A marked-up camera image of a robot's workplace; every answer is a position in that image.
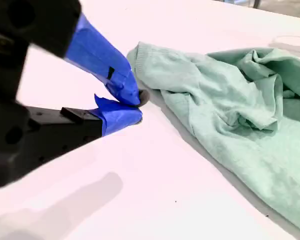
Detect pale green T-shirt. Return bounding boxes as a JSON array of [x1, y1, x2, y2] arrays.
[[126, 41, 300, 237]]

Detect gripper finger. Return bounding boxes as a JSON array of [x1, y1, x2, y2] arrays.
[[26, 93, 144, 169], [64, 12, 150, 106]]

